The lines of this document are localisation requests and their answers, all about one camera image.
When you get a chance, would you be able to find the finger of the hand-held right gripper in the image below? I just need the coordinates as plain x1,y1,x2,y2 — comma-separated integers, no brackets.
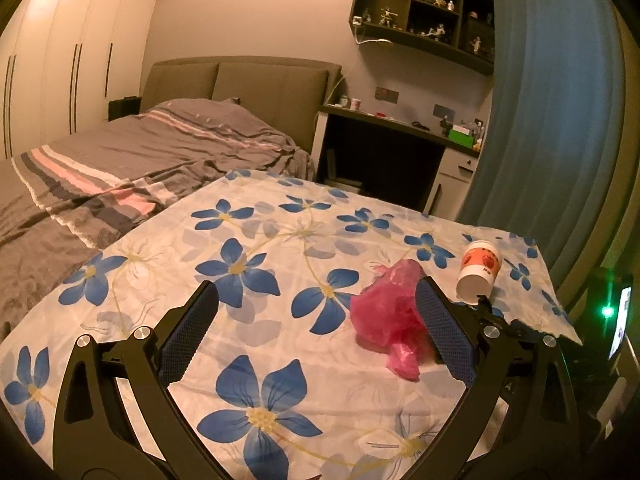
475,296,541,343

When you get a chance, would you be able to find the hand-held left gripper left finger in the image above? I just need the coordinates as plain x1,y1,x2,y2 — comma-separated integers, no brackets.
52,280,226,480

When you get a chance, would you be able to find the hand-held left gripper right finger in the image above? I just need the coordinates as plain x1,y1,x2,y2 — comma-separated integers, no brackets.
410,276,583,480

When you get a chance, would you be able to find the paper cup with red print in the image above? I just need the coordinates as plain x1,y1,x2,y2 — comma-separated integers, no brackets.
456,240,502,306

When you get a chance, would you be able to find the pink plastic bag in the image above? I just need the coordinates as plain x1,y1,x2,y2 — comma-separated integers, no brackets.
350,259,437,380

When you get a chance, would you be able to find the blue floral tablecloth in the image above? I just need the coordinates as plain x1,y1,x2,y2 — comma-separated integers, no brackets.
0,169,583,480

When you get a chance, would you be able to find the white drawer unit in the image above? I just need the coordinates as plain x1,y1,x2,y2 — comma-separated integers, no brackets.
425,150,481,217

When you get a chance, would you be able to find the beige curtain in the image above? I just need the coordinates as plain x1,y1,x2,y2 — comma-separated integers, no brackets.
545,5,640,306

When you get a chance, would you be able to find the grey striped duvet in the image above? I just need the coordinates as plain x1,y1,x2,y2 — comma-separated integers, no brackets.
0,97,317,331

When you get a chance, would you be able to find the blue curtain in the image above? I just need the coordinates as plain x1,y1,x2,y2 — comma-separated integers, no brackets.
455,0,626,281

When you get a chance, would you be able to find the dark top desk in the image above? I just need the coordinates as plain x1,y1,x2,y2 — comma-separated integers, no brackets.
312,104,483,213

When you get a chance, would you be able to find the black nightstand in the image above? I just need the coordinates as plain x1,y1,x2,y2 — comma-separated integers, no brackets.
107,96,143,122

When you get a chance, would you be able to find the grey upholstered headboard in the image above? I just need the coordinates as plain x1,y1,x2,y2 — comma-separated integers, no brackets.
140,57,343,181

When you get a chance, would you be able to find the white wardrobe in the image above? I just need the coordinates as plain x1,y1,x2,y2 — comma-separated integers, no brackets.
0,0,168,161

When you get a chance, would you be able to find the row of small figurines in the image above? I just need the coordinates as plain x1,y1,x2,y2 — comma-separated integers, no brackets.
362,0,493,56

